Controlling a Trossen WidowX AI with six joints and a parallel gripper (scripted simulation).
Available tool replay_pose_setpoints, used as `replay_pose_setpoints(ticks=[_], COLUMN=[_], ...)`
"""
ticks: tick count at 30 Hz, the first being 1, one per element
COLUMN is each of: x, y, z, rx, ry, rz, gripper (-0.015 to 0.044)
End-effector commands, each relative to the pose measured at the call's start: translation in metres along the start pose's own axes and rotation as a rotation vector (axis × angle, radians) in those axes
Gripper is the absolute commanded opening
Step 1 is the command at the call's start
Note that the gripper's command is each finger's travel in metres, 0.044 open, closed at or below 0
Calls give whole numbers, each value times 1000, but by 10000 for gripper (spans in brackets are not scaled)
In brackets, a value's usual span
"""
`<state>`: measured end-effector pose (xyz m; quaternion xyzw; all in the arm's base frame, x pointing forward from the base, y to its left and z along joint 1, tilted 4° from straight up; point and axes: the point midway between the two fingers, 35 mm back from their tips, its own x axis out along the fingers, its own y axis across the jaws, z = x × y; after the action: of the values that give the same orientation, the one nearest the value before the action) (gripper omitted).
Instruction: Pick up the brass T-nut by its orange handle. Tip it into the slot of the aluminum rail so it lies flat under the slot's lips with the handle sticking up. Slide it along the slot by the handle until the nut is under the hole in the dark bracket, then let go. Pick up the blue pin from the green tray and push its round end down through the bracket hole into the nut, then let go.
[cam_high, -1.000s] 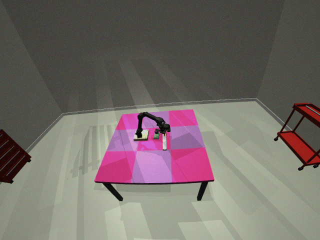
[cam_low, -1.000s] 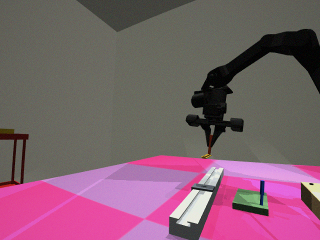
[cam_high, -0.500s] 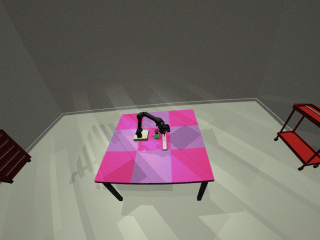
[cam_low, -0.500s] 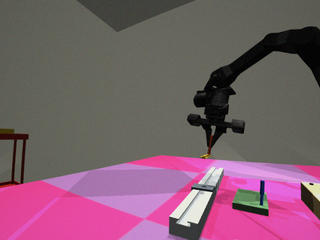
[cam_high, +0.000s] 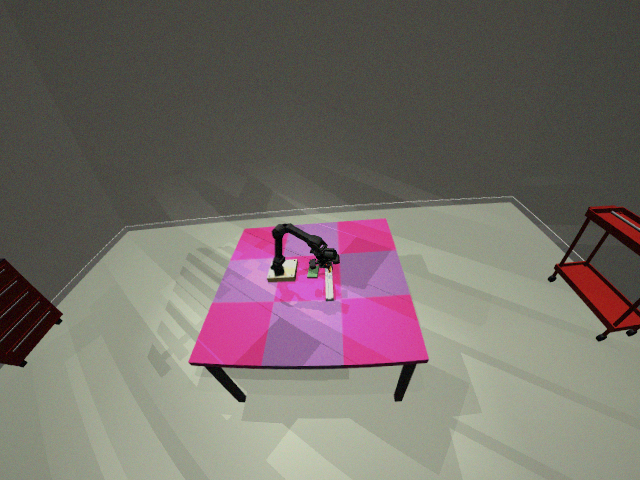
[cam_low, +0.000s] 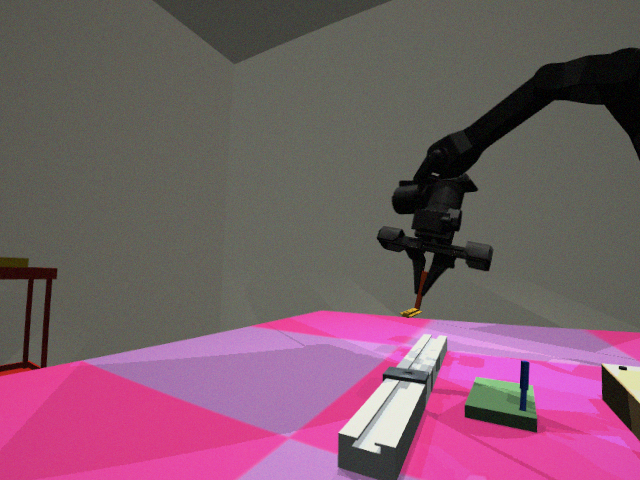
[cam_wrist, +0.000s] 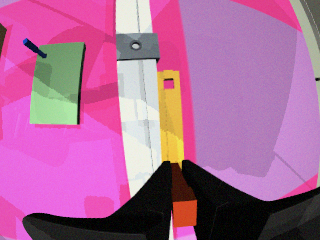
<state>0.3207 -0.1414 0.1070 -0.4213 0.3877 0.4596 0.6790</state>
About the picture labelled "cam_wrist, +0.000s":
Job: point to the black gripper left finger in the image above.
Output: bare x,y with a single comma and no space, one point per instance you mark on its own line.
146,216

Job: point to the grey slotted aluminum rail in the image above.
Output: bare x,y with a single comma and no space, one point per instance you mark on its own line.
137,54

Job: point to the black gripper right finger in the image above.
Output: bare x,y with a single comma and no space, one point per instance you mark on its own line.
226,213

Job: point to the blue pin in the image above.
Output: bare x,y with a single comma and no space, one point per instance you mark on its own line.
30,45

